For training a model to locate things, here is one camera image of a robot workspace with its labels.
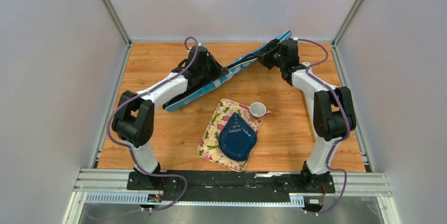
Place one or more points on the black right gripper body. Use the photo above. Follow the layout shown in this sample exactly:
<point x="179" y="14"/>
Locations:
<point x="273" y="57"/>

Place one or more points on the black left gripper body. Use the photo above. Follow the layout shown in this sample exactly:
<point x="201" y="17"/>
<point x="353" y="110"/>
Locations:
<point x="204" y="70"/>

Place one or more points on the blue sport racket bag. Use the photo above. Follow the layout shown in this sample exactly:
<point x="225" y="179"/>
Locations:
<point x="196" y="89"/>

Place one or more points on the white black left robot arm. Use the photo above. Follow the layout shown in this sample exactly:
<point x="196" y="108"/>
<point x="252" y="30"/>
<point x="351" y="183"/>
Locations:
<point x="131" y="125"/>

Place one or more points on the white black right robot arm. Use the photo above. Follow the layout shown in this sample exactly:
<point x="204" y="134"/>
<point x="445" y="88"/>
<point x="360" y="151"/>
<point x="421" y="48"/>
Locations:
<point x="330" y="108"/>

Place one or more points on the floral ceramic cup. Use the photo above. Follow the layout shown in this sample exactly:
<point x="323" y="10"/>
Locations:
<point x="258" y="111"/>

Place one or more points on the blue leaf-shaped plate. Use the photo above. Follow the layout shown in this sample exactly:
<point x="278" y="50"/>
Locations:
<point x="237" y="139"/>

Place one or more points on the floral rectangular tray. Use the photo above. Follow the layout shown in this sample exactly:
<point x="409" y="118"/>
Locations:
<point x="210" y="148"/>

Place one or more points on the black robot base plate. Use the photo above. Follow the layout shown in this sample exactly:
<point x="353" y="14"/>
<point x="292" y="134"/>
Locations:
<point x="228" y="186"/>

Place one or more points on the aluminium frame rail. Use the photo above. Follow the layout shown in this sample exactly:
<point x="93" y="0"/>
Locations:
<point x="110" y="185"/>

